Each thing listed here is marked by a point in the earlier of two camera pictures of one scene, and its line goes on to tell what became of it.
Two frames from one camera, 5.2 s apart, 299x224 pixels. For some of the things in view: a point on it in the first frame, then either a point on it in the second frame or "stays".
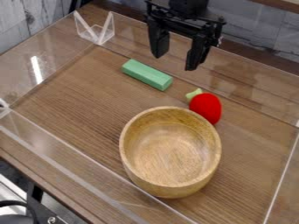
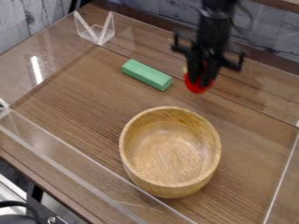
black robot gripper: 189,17 to 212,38
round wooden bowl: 169,151 stays
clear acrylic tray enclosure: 68,99 stays
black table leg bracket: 37,213 stays
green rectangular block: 147,74 stays
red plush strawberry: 205,103 to 197,87
